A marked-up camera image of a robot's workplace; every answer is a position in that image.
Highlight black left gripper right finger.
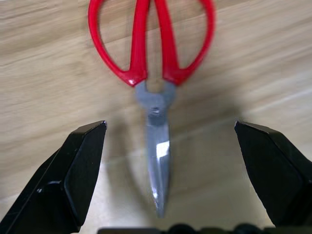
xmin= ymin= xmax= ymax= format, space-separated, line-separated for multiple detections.
xmin=234 ymin=119 xmax=312 ymax=228

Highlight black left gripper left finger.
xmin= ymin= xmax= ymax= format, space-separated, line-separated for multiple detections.
xmin=0 ymin=120 xmax=108 ymax=234

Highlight red-handled steel scissors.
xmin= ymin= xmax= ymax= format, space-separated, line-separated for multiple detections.
xmin=87 ymin=0 xmax=216 ymax=219

